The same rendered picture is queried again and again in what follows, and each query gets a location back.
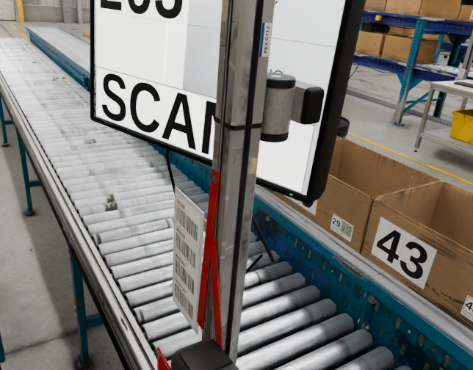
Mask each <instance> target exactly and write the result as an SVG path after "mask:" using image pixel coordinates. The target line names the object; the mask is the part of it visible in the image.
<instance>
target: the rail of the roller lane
mask: <svg viewBox="0 0 473 370"><path fill-rule="evenodd" d="M0 91H1V94H2V96H3V98H4V100H5V102H6V104H7V107H8V109H9V111H10V109H11V110H12V112H13V114H14V118H13V120H14V121H15V124H16V126H17V127H18V130H19V132H20V134H21V136H22V138H23V140H24V143H25V145H26V147H27V149H28V151H29V154H30V156H31V157H32V160H33V162H34V163H35V159H36V161H37V163H38V165H39V167H40V171H39V170H38V168H37V165H36V163H35V166H36V168H37V171H38V172H39V174H40V177H41V179H42V181H43V183H44V185H45V187H46V190H47V192H48V194H49V196H50V198H51V201H52V203H53V204H54V207H55V209H56V210H57V213H58V215H59V218H60V219H61V221H62V224H63V226H64V228H65V230H66V232H67V234H68V237H69V239H70V241H71V243H72V245H73V247H74V250H75V251H76V254H77V255H78V257H79V260H80V262H81V264H82V266H83V268H84V270H85V273H86V275H87V277H88V279H89V281H90V284H91V286H92V287H93V290H94V292H95V294H96V296H97V298H98V301H99V302H100V304H101V307H102V309H103V311H104V313H105V315H106V317H107V320H108V322H109V324H110V326H111V328H112V331H113V333H114V334H115V337H116V339H117V340H118V343H119V345H120V348H121V349H122V351H123V354H124V356H125V358H126V360H127V362H128V364H129V367H130V369H131V370H157V359H156V356H155V354H154V352H153V351H152V349H151V347H150V345H149V343H148V342H147V340H146V338H145V336H144V335H143V333H142V331H141V329H140V327H139V325H138V323H137V321H136V320H135V318H134V316H133V314H132V312H131V311H130V309H129V307H128V305H127V304H126V301H125V300H124V298H123V296H122V294H121V293H120V290H119V289H118V287H117V285H116V283H115V281H114V280H113V278H112V276H111V274H110V273H109V270H108V269H107V267H106V265H105V263H104V261H103V259H102V258H101V256H100V254H99V252H98V251H97V249H96V247H95V245H94V243H93V241H92V239H91V238H90V235H89V234H88V232H87V230H86V228H85V227H84V225H83V223H82V221H81V220H80V218H79V215H78V214H77V212H76V210H75V208H74V207H73V204H72V203H71V201H70V199H69V197H68V196H67V194H66V192H65V190H64V189H63V187H62V184H61V183H60V181H59V179H58V177H57V175H56V173H55V172H54V170H53V168H52V166H51V165H50V163H49V161H48V159H47V158H46V155H45V154H44V152H43V150H42V148H41V146H40V144H39V142H38V141H37V139H36V137H35V135H34V134H33V132H32V130H31V128H30V127H29V124H28V123H27V121H26V119H25V117H24V115H23V113H22V111H21V110H20V108H19V106H18V104H17V103H16V101H15V99H14V97H13V95H12V93H11V92H10V89H9V88H8V86H7V84H6V82H5V80H4V79H3V77H2V75H1V73H0ZM10 113H11V112H10Z"/></svg>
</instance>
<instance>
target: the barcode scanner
mask: <svg viewBox="0 0 473 370"><path fill-rule="evenodd" d="M171 370H239V369H238V368H237V366H236V365H235V364H234V363H233V361H232V360H231V359H230V357H229V356H227V354H226V353H225V352H224V351H223V350H222V349H221V348H220V346H219V345H218V344H217V343H216V342H215V341H214V339H212V340H211V339H206V340H202V341H199V342H196V343H194V344H191V345H189V346H186V347H183V348H181V349H179V350H177V351H176V352H175V353H174V354H173V356H172V360H171Z"/></svg>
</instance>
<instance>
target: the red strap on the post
mask: <svg viewBox="0 0 473 370"><path fill-rule="evenodd" d="M219 183H220V174H219V173H218V172H217V171H216V170H215V169H214V168H212V176H211V183H210V191H209V205H208V213H207V221H206V235H205V243H204V251H203V265H202V273H201V287H200V294H199V302H198V316H197V323H198V324H199V325H200V327H201V329H203V323H204V316H205V310H206V297H207V290H208V283H209V270H210V264H211V275H212V296H213V308H214V329H215V341H216V343H217V344H218V345H219V346H220V348H221V349H222V350H223V333H222V321H221V310H220V287H219V275H218V262H217V240H216V239H215V238H213V236H214V224H215V217H216V210H217V197H218V190H219Z"/></svg>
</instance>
